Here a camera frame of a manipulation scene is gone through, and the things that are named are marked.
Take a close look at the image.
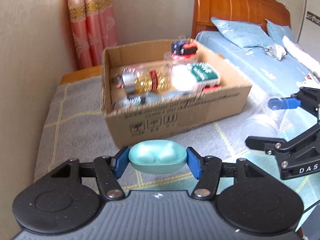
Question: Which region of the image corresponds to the blue bed sheet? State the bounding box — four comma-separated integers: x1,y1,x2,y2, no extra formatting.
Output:
196,31,315,96

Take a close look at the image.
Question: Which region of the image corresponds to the crumpled grey cloth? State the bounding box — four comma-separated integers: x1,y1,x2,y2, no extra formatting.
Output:
264,43,287,61

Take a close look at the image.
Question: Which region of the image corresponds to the wooden bed headboard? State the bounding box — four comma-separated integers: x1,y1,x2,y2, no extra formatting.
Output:
191,0,291,38

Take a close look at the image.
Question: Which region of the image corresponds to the empty clear plastic jar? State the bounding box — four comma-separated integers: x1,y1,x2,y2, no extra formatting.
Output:
240,93,296,141

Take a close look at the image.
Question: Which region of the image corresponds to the red toy train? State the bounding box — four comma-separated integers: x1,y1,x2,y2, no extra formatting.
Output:
202,85,221,92

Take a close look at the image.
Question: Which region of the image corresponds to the blue pillow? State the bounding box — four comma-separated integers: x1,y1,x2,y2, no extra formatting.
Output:
265,20,296,46
211,17,274,48

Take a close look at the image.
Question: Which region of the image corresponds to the clear jar with gold capsules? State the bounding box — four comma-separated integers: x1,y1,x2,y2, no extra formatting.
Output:
111,65,171,94

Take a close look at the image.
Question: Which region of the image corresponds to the blue pillow near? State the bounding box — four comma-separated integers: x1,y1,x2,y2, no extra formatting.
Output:
211,17,274,48

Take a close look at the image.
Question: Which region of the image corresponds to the blue pillow far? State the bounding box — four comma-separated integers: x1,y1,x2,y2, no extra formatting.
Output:
265,20,296,46

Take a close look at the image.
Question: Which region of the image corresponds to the pink floral curtain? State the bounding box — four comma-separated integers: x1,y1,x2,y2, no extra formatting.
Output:
68,0,117,69

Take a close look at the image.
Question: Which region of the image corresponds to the pink white blanket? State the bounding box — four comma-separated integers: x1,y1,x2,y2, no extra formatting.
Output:
282,36,319,72

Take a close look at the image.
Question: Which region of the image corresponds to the patterned table blanket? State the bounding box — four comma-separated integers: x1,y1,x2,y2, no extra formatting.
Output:
34,74,320,221

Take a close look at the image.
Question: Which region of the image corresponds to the large white plastic bottle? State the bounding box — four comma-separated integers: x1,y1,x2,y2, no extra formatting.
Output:
171,62,221,93

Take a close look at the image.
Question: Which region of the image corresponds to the clear round box red label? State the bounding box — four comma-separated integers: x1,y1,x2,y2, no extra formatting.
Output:
164,52,198,65

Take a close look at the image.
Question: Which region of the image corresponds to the open cardboard box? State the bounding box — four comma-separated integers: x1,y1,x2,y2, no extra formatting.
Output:
101,40,252,148

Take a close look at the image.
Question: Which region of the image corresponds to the mint green earbuds case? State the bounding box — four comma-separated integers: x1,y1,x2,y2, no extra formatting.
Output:
129,140,188,174

